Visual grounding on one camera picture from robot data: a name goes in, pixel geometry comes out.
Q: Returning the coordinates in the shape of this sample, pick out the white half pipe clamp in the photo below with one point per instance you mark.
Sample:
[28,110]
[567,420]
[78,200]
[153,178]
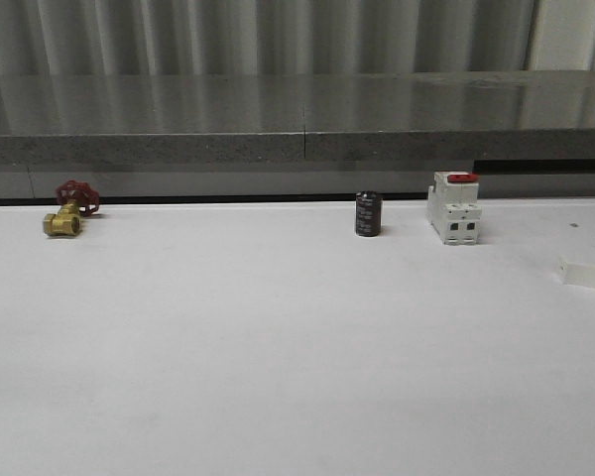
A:
[577,274]

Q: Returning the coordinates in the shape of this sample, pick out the black cylindrical capacitor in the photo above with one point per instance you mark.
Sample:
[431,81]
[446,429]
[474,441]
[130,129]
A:
[368,213]

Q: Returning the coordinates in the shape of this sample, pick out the brass valve red handwheel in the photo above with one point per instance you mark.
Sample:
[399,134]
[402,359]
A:
[76,200]

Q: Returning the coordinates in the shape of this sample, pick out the grey stone shelf ledge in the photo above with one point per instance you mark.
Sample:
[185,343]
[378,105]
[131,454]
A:
[414,121]

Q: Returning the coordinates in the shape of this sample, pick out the white circuit breaker red switch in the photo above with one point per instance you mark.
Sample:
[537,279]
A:
[453,209]

